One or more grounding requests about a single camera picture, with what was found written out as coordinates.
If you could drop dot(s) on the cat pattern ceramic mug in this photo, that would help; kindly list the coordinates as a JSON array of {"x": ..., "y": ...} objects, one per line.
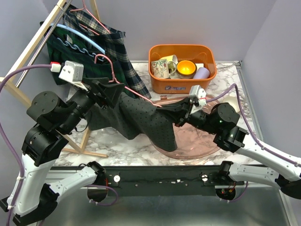
[{"x": 159, "y": 69}]

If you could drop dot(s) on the lavender plastic cup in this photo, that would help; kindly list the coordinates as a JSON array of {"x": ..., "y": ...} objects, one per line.
[{"x": 202, "y": 73}]

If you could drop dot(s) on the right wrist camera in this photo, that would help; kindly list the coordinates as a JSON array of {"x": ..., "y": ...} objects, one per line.
[{"x": 197, "y": 96}]

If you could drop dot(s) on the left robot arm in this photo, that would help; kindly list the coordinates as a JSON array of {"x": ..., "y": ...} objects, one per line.
[{"x": 32, "y": 199}]

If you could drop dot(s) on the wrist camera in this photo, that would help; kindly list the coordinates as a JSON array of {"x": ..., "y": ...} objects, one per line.
[
  {"x": 72, "y": 72},
  {"x": 197, "y": 96}
]

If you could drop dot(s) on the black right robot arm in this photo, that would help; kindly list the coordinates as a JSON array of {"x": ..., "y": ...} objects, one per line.
[{"x": 280, "y": 170}]

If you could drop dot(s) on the navy white plaid skirt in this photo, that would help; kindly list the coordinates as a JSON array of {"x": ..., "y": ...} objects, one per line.
[{"x": 114, "y": 45}]

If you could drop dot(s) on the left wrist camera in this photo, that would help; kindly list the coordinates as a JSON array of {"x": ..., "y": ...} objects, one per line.
[{"x": 72, "y": 72}]

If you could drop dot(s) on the dark green plaid skirt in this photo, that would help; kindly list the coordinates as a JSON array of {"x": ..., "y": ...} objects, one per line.
[{"x": 58, "y": 53}]

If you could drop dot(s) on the grey dotted skirt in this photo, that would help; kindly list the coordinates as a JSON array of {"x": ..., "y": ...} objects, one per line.
[{"x": 131, "y": 117}]

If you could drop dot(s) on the yellow bowl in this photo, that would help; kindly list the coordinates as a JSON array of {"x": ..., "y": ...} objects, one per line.
[{"x": 186, "y": 69}]

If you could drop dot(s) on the transparent pink plastic tray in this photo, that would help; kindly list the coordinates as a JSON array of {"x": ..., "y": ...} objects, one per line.
[{"x": 191, "y": 142}]

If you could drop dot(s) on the light blue plastic hanger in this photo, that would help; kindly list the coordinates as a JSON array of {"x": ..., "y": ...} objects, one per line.
[{"x": 73, "y": 39}]

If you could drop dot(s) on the pink wire hanger with plaid skirt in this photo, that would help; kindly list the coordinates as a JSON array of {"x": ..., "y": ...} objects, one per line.
[{"x": 94, "y": 15}]

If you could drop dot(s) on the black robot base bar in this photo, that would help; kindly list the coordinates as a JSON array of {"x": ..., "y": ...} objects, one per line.
[{"x": 162, "y": 180}]

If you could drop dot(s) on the small white ceramic bowl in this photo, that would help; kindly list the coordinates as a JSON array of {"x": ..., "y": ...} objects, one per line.
[{"x": 233, "y": 102}]

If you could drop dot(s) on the pale green mug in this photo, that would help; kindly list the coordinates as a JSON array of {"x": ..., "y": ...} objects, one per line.
[{"x": 172, "y": 62}]

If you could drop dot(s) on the orange plastic tub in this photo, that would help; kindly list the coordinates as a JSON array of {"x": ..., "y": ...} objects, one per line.
[{"x": 201, "y": 55}]

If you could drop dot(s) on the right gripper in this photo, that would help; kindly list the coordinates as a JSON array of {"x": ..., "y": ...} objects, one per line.
[{"x": 181, "y": 110}]

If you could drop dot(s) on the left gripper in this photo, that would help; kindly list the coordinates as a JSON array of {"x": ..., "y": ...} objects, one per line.
[{"x": 110, "y": 93}]

